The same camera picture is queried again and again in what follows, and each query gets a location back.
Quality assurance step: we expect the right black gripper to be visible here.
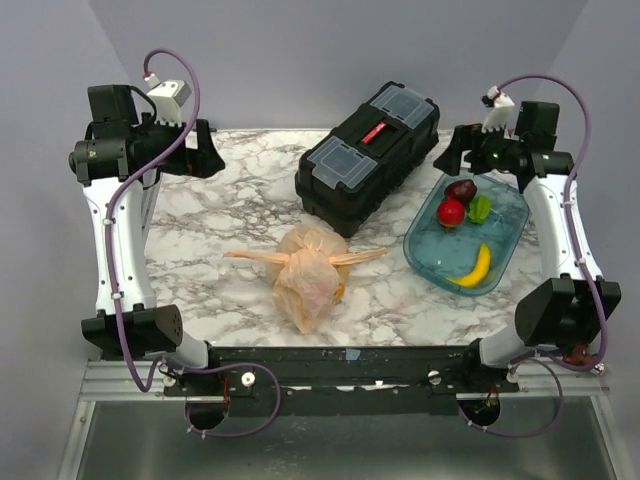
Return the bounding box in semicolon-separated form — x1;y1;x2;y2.
432;121;522;177

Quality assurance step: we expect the red fake apple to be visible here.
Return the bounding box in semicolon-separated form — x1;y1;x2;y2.
436;199;466;229

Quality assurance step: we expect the peach plastic bag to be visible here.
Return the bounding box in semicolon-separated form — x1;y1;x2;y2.
224;223;388;334

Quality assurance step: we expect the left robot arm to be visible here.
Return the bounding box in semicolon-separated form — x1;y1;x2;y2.
69;80;225;395

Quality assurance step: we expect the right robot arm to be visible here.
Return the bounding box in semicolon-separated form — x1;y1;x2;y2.
434;91;621;392

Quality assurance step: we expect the dark red fake plum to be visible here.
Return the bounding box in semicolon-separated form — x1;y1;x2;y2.
444;179;478;205

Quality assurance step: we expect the green fake starfruit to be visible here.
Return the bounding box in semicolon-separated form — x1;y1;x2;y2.
468;195;492;225

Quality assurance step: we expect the yellow fake banana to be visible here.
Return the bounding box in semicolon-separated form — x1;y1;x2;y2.
448;243;492;288

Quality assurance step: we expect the blue transparent fruit tray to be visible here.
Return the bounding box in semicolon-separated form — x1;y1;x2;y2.
403;169;529;297

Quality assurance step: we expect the black plastic toolbox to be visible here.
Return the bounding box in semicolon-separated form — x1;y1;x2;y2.
294;81;440;238

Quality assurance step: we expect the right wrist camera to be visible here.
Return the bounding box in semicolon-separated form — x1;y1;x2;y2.
482;86;515;133

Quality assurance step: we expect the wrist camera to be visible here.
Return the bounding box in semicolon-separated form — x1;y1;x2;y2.
144;72;192;127
482;86;515;133

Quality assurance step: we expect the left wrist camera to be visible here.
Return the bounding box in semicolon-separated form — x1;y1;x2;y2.
144;72;192;127

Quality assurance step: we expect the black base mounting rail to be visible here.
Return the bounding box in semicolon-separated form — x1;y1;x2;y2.
164;344;518;418

